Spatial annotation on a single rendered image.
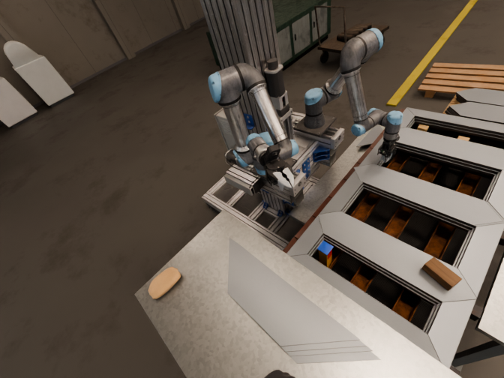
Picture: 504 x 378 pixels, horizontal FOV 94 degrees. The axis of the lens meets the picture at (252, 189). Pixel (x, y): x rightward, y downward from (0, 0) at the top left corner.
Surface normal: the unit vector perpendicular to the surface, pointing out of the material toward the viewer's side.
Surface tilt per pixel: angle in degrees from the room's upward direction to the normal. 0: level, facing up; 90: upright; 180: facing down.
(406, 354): 0
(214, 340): 0
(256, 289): 0
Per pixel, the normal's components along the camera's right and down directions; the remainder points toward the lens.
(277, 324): -0.23, -0.65
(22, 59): 0.69, 0.41
